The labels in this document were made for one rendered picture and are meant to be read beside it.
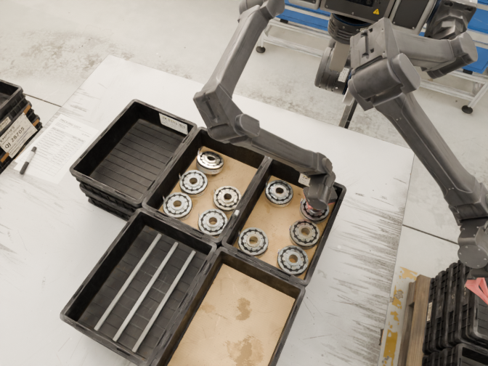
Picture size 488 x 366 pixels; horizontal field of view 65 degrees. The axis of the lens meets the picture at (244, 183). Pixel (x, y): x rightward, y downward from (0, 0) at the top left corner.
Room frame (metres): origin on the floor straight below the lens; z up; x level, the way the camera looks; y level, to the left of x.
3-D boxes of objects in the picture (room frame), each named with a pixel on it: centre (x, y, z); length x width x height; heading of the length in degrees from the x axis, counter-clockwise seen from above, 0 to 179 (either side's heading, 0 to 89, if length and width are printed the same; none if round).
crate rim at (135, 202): (0.83, 0.40, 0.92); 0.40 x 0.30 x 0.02; 158
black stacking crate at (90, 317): (0.35, 0.27, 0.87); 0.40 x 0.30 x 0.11; 158
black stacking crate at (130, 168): (0.83, 0.40, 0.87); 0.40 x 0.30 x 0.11; 158
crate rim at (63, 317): (0.35, 0.27, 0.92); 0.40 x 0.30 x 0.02; 158
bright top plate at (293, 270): (0.48, -0.18, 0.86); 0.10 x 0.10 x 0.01
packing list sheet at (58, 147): (0.96, 0.82, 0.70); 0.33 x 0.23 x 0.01; 163
